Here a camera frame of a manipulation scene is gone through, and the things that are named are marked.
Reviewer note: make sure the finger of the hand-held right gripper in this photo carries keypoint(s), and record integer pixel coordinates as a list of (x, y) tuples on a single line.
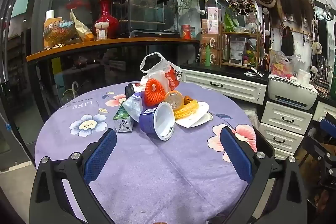
[(328, 124)]

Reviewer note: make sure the white printer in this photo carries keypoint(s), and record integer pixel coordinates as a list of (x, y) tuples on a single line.
[(291, 92)]

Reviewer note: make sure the small glass jar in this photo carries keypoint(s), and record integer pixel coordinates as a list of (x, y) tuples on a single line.
[(192, 33)]

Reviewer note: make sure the green bottle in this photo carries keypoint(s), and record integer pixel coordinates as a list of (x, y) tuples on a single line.
[(207, 56)]

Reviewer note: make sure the yellow white paper bag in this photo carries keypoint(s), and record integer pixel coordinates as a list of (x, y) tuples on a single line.
[(81, 29)]

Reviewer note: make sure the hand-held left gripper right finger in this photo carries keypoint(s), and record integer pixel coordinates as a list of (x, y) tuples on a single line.
[(236, 155)]

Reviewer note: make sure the wooden counter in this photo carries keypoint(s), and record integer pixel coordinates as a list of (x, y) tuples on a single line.
[(105, 43)]

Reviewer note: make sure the glass display case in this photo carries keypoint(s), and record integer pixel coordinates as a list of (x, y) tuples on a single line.
[(144, 8)]

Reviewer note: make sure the yellow foam fruit net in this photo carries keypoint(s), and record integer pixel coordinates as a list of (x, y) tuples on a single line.
[(186, 109)]

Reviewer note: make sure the wide white drawer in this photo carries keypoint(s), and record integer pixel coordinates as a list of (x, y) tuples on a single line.
[(223, 86)]

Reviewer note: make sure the white orange drink bottle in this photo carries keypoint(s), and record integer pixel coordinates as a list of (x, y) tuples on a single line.
[(174, 100)]

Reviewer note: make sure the black flat box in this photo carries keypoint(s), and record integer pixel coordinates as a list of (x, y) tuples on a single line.
[(155, 34)]

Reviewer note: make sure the clear bag pink items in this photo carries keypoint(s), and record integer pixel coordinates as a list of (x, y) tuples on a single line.
[(282, 66)]

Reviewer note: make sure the red vase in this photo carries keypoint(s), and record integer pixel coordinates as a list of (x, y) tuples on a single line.
[(106, 22)]

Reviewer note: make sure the orange peel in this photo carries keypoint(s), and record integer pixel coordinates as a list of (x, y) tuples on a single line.
[(187, 100)]

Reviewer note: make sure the wooden rack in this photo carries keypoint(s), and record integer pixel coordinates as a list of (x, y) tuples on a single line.
[(240, 33)]

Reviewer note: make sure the brown pink box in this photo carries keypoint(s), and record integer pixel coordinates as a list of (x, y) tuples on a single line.
[(210, 27)]

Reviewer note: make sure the bulb-lit mirror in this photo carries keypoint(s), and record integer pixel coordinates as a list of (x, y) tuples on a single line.
[(324, 56)]

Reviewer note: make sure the small jar white lid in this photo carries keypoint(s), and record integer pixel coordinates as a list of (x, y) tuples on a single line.
[(101, 32)]

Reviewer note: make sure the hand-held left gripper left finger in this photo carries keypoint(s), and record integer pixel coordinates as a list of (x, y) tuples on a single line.
[(101, 155)]

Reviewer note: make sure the white embossed face mask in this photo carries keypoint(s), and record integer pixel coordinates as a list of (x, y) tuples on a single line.
[(202, 109)]

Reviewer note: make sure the ornate headdress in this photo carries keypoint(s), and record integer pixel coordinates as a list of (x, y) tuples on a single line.
[(241, 5)]

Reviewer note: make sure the clear crumpled plastic bag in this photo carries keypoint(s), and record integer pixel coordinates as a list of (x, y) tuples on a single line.
[(134, 107)]

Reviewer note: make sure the blue white plastic cup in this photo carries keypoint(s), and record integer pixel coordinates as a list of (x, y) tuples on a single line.
[(147, 121)]

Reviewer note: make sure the white red printed plastic bag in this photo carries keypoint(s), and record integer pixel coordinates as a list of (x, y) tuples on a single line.
[(160, 74)]

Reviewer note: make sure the orange foam fruit net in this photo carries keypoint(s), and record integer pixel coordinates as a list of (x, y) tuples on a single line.
[(153, 92)]

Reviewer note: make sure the purple floral tablecloth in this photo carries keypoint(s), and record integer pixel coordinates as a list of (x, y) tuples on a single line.
[(157, 174)]

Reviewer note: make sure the red tin can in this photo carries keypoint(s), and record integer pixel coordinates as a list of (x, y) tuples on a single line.
[(185, 32)]

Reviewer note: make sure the green white milk carton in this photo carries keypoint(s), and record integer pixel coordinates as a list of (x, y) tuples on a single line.
[(123, 121)]

